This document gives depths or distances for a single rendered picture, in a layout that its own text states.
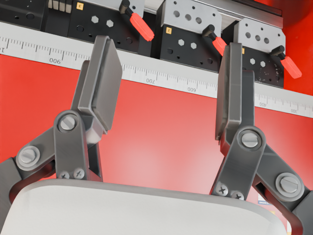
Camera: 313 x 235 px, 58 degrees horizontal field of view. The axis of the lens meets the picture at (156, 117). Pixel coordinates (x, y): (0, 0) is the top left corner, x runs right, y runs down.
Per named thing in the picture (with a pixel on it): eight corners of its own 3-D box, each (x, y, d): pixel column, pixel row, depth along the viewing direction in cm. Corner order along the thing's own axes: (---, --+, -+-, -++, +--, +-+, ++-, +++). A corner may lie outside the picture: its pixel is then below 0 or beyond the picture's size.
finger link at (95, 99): (38, 179, 14) (71, 66, 17) (100, 187, 14) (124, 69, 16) (1, 164, 11) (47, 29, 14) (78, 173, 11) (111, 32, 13)
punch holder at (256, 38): (285, 30, 77) (285, 88, 74) (264, 42, 85) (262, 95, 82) (239, 15, 72) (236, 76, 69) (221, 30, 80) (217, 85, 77)
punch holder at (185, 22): (222, 10, 71) (218, 72, 68) (205, 25, 79) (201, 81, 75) (166, -8, 66) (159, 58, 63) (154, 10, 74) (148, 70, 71)
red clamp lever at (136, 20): (151, 38, 58) (119, 1, 57) (145, 46, 62) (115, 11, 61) (157, 34, 59) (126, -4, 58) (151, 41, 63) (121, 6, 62)
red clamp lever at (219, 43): (233, 60, 65) (207, 26, 63) (223, 65, 68) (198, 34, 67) (238, 55, 65) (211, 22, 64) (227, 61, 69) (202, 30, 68)
